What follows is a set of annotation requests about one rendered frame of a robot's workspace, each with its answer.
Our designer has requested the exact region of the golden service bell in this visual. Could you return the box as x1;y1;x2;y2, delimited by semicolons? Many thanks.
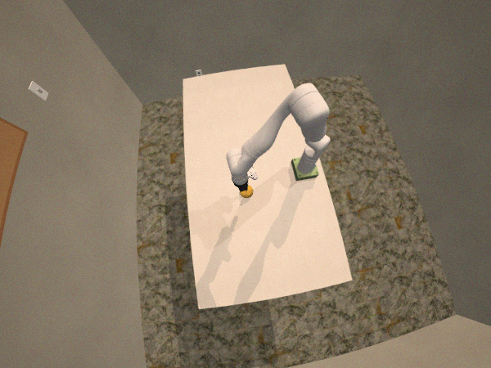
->
240;185;253;198

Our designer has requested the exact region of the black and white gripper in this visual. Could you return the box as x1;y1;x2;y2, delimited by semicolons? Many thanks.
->
232;166;258;191

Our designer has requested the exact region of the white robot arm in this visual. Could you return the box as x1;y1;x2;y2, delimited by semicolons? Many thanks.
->
226;83;330;181

